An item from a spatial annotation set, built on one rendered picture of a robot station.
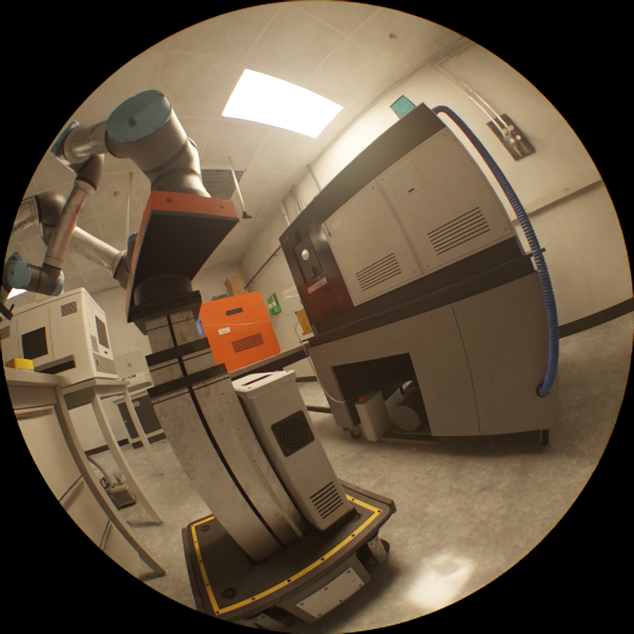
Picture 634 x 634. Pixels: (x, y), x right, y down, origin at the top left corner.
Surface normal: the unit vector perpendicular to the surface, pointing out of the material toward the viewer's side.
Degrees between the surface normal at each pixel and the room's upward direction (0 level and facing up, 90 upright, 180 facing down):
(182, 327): 90
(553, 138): 90
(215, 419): 90
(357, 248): 90
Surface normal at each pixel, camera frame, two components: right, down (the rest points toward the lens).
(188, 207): 0.73, -0.32
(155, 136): 0.73, 0.69
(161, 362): 0.55, -0.26
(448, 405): -0.74, 0.23
